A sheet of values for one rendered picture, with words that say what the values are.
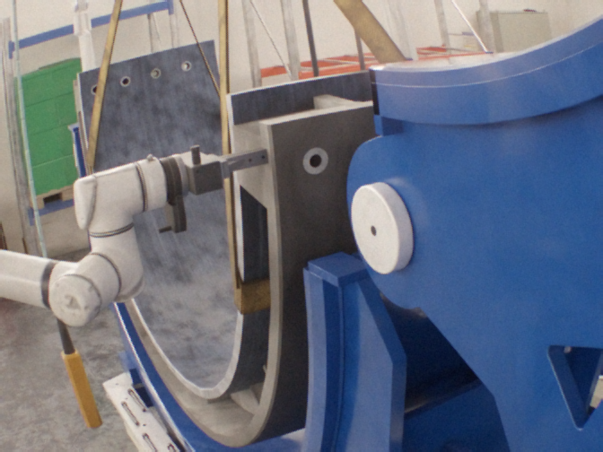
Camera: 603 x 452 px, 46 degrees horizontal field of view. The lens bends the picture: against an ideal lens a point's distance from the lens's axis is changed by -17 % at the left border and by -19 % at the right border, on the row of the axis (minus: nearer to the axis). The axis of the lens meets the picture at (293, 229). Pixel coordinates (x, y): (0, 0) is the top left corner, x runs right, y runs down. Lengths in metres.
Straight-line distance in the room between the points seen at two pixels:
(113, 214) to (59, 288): 0.18
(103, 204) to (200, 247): 2.03
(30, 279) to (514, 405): 0.80
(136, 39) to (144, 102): 5.61
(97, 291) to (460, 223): 0.56
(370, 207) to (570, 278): 0.43
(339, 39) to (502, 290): 9.21
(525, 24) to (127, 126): 8.57
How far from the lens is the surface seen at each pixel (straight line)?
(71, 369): 2.79
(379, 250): 1.23
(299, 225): 1.50
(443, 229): 1.12
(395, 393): 1.40
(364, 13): 2.02
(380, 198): 1.19
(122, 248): 1.36
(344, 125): 1.48
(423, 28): 10.89
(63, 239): 9.26
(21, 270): 1.33
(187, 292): 3.19
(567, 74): 0.79
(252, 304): 1.78
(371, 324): 1.39
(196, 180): 1.35
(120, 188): 1.34
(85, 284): 1.25
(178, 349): 2.91
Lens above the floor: 2.61
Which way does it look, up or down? 18 degrees down
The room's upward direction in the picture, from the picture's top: 8 degrees counter-clockwise
